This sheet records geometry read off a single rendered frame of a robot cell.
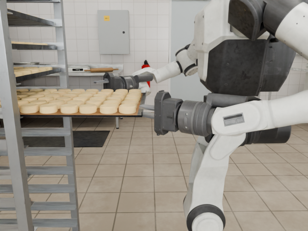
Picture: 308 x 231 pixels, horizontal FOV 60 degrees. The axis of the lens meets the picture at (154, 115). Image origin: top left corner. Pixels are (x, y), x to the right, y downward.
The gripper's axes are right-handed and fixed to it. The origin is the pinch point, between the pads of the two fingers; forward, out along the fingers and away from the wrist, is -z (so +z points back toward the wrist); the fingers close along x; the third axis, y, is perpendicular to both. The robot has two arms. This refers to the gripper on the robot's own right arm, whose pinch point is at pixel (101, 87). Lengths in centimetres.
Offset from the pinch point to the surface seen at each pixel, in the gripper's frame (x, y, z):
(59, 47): 16.4, -8.9, -13.6
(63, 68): 8.0, -8.0, -12.7
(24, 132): -20.2, -21.0, -25.7
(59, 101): 0.1, 20.2, -29.0
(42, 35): 35, -377, 139
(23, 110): -1.1, 19.7, -39.5
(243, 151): -102, -39, 233
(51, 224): -66, -14, -20
